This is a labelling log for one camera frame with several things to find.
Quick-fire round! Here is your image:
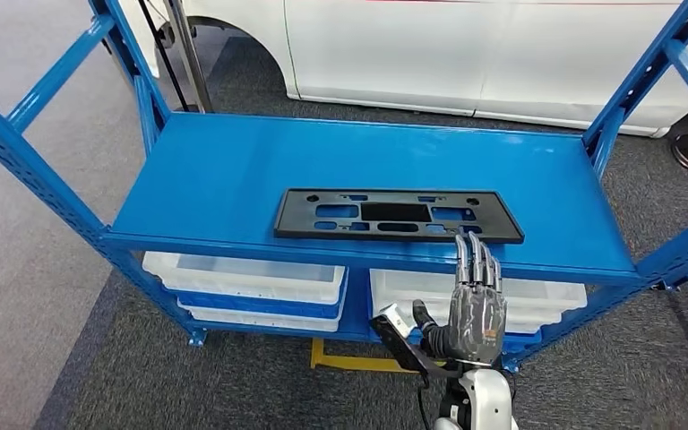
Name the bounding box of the white car with red stripe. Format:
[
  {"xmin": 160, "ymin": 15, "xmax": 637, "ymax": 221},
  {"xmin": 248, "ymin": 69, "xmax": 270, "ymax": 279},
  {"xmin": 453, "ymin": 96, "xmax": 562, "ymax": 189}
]
[{"xmin": 116, "ymin": 0, "xmax": 688, "ymax": 140}]

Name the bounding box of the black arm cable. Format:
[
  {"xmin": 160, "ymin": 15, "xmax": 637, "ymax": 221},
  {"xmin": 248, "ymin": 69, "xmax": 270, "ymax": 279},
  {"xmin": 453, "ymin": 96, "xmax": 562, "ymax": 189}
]
[{"xmin": 416, "ymin": 376, "xmax": 435, "ymax": 430}]

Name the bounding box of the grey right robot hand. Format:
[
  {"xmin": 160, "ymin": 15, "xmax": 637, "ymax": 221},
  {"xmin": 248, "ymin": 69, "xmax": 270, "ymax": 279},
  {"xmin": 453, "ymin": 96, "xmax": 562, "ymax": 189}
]
[{"xmin": 412, "ymin": 231, "xmax": 509, "ymax": 366}]

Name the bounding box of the black plastic plate frame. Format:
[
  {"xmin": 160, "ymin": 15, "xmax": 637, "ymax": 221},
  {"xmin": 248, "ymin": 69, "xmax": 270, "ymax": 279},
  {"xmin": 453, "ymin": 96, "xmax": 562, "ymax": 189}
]
[{"xmin": 273, "ymin": 188, "xmax": 526, "ymax": 245}]

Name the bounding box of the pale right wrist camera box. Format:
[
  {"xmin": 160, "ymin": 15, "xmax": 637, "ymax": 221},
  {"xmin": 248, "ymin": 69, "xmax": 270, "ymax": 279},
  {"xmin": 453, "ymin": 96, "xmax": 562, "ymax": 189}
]
[{"xmin": 369, "ymin": 303, "xmax": 434, "ymax": 377}]

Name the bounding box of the blue metal shelf rack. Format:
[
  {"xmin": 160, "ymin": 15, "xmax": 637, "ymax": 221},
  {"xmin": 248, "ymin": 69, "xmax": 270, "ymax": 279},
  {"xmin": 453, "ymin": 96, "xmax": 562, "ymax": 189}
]
[{"xmin": 0, "ymin": 0, "xmax": 688, "ymax": 375}]

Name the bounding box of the black barrier belt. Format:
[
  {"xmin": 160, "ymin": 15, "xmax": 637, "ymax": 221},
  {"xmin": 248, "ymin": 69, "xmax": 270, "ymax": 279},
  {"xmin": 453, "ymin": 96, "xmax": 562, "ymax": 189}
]
[{"xmin": 136, "ymin": 0, "xmax": 192, "ymax": 114}]

